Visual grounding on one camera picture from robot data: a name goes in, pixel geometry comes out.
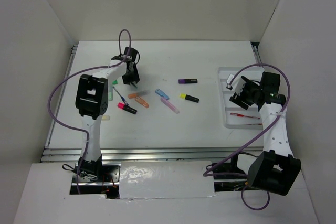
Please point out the purple black highlighter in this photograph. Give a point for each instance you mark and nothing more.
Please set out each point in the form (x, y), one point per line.
(187, 81)

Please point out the pink black highlighter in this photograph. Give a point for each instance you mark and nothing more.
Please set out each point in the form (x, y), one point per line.
(127, 108)

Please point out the orange grey highlighter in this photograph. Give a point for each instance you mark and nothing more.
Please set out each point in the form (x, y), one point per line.
(138, 94)

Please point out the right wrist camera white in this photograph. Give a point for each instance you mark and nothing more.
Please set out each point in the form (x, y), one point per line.
(235, 84)

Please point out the blue pen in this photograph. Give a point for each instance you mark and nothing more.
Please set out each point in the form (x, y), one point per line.
(119, 94)

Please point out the aluminium frame rail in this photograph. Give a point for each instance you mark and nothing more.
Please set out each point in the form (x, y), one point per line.
(140, 154)

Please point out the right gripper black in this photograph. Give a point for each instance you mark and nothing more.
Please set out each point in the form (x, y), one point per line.
(238, 99)

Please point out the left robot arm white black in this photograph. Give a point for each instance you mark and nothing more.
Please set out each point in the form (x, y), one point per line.
(92, 101)

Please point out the yellow black highlighter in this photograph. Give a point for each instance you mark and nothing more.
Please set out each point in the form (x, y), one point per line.
(189, 98)

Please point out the red pen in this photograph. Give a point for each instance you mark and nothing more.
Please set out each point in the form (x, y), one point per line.
(244, 116)

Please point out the white foil cover panel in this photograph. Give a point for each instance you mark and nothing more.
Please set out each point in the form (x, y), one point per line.
(165, 180)

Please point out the pale green highlighter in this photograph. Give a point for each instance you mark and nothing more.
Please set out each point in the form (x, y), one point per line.
(110, 93)

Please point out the orange translucent highlighter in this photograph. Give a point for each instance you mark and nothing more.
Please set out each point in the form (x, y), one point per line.
(142, 102)

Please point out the blue translucent highlighter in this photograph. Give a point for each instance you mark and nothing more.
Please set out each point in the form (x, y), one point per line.
(162, 94)

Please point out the pink translucent highlighter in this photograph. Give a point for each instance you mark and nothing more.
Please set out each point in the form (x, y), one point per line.
(169, 105)

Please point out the white compartment tray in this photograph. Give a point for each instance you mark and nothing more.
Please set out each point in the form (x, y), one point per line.
(235, 122)

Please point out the pale yellow highlighter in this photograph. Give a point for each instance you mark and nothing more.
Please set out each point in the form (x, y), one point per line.
(105, 118)

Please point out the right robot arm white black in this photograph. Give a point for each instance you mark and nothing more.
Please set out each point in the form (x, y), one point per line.
(275, 169)

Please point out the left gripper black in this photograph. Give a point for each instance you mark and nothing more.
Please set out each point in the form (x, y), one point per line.
(135, 77)

